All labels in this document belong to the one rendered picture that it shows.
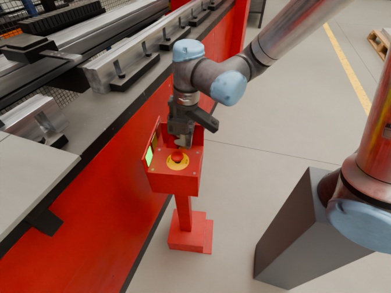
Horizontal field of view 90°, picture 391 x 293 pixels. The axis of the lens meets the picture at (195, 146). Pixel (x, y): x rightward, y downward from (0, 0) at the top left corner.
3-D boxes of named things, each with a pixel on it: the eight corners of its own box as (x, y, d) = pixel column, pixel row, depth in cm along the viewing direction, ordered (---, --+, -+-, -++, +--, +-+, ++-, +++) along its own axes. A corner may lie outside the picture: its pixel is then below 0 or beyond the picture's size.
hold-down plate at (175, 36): (169, 51, 98) (169, 45, 96) (159, 50, 99) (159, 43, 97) (191, 32, 117) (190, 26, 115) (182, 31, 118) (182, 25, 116)
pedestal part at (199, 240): (211, 254, 114) (212, 247, 105) (169, 249, 116) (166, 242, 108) (213, 220, 128) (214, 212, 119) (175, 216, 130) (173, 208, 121)
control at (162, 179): (198, 197, 67) (198, 164, 53) (152, 192, 68) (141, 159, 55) (203, 153, 80) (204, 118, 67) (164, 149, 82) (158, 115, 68)
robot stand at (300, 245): (287, 253, 114) (374, 178, 57) (288, 290, 102) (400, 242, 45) (255, 245, 117) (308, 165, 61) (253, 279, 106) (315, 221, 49)
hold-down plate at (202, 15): (196, 27, 123) (196, 21, 121) (188, 26, 125) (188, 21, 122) (210, 14, 143) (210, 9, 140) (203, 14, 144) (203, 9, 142)
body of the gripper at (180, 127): (172, 120, 68) (171, 90, 59) (196, 124, 68) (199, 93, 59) (167, 136, 63) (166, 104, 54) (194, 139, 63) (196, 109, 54)
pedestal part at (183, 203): (191, 232, 111) (186, 178, 72) (180, 231, 112) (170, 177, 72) (192, 221, 115) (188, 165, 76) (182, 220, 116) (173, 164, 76)
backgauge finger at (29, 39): (66, 71, 61) (58, 54, 57) (7, 60, 67) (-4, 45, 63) (92, 56, 68) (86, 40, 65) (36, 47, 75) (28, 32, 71)
